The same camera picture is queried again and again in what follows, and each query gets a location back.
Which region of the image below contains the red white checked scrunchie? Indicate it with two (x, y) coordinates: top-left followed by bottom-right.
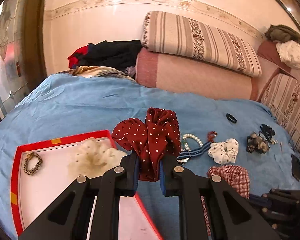
(199, 164), (251, 238)

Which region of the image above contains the red cardboard tray box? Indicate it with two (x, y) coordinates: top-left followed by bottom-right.
(10, 130), (162, 239)

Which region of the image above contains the leopard print scrunchie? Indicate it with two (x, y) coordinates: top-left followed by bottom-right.
(23, 152), (43, 176)

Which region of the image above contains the cream dotted organza scrunchie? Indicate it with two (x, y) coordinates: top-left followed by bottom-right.
(68, 138), (127, 179)

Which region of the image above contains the white cherry print scrunchie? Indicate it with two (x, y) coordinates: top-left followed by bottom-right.
(208, 138), (239, 165)

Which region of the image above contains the grey black organza scrunchie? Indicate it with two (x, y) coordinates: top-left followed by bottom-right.
(246, 132), (269, 154)

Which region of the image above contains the red bead bracelet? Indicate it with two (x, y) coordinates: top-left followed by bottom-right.
(206, 130), (218, 143)

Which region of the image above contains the white pearl bead bracelet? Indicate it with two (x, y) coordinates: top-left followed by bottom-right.
(181, 133), (204, 151)

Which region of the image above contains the red polka dot scrunchie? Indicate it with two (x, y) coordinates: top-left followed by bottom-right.
(111, 108), (181, 182)

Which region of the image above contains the black smartphone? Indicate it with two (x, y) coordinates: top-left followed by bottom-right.
(291, 154), (300, 181)

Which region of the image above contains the black claw hair clip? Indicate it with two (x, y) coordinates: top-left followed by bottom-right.
(258, 124), (277, 145)

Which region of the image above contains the small black hair clip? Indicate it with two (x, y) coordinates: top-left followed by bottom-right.
(226, 113), (237, 124)

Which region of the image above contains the striped floral side cushion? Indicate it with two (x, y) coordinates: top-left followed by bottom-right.
(261, 74), (300, 153)

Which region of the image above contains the stained glass door panel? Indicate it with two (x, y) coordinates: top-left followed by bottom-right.
(0, 0), (30, 119)

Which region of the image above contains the patterned beige cloth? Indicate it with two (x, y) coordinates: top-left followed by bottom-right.
(62, 66), (135, 82)

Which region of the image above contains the white floral garment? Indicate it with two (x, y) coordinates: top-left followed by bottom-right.
(276, 40), (300, 69)

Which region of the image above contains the pink bolster cushion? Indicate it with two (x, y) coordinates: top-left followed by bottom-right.
(136, 48), (258, 101)

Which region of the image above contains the pink side bolster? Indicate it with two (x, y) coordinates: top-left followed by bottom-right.
(250, 41), (300, 100)

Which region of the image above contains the dark clothes pile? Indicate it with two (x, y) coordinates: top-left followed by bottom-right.
(68, 40), (142, 71)

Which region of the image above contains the olive green garment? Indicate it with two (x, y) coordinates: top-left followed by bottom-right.
(265, 24), (300, 45)

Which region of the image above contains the striped floral pillow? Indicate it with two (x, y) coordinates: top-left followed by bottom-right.
(141, 11), (262, 77)

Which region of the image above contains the wooden door frame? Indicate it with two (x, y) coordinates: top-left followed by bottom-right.
(21, 0), (47, 91)

